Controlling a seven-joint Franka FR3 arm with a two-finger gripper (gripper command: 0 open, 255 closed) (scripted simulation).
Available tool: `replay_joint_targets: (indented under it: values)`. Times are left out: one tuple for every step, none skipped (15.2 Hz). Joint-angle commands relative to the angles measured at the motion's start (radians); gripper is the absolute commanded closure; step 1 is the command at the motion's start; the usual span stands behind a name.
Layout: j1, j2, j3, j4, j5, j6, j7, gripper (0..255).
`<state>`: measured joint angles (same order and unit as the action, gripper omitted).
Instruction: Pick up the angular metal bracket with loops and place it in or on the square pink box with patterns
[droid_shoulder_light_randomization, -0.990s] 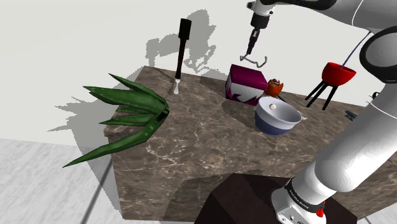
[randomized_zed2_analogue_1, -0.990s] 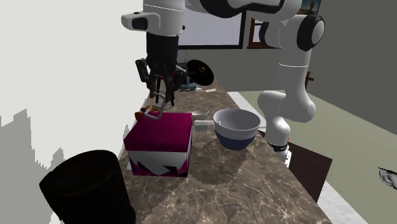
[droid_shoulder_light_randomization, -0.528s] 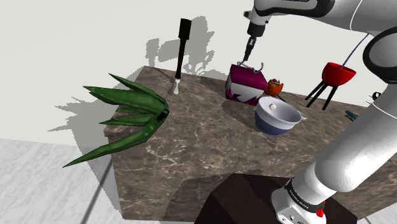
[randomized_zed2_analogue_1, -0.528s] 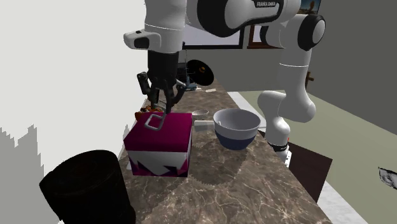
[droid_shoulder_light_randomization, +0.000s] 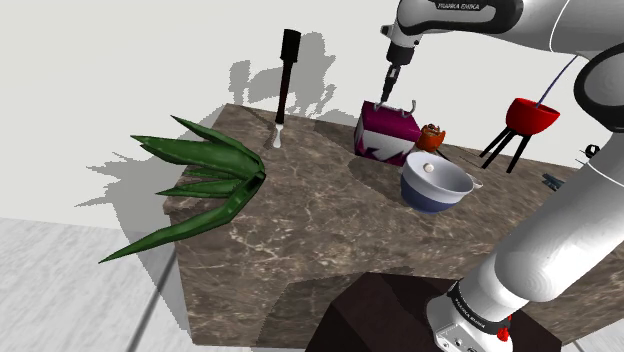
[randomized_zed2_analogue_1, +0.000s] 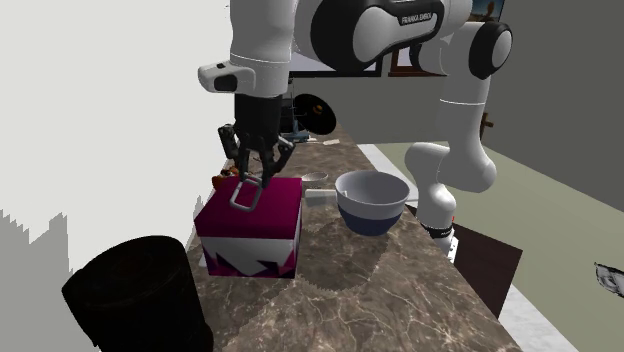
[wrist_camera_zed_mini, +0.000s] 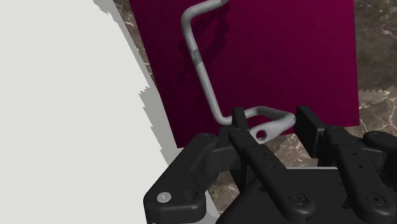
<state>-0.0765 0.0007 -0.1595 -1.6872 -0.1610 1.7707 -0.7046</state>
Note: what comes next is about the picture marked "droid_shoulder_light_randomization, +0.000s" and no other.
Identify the orange brown figure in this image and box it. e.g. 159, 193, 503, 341
415, 123, 447, 153

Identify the black tool with white tip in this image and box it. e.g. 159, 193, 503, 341
271, 28, 302, 150

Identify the white and blue bowl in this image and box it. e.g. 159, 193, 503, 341
399, 151, 484, 216

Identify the red bowl on black legs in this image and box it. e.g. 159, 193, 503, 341
479, 54, 579, 175

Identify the brown marble table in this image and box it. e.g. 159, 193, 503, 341
125, 103, 624, 352

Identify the small dark teal object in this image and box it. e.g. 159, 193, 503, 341
541, 172, 566, 192

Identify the green spiky plant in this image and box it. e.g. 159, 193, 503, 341
98, 115, 267, 264

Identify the dark maroon robot stand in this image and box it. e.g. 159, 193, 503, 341
304, 271, 563, 352

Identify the magenta box with grey handles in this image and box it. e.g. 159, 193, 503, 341
353, 99, 423, 167

